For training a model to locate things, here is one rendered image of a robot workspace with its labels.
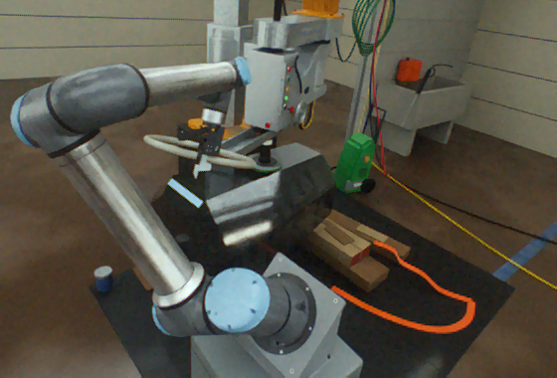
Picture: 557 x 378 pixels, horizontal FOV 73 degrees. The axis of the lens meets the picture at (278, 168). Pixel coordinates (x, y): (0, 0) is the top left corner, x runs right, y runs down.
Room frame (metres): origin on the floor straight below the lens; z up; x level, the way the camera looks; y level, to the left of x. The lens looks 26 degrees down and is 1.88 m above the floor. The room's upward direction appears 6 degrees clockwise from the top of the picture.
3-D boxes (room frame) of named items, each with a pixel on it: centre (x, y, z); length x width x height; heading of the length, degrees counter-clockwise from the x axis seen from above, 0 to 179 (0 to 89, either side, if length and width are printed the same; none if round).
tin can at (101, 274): (1.79, 1.03, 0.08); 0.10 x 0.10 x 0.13
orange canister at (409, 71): (5.12, -1.61, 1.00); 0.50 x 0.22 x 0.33; 131
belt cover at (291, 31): (2.43, -0.04, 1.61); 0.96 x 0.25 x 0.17; 158
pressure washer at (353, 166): (3.53, -0.78, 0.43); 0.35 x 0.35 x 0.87; 30
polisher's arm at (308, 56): (2.46, -0.07, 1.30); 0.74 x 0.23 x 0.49; 158
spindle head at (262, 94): (2.18, 0.06, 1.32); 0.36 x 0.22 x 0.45; 158
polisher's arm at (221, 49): (2.86, 0.27, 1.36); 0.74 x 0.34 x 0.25; 72
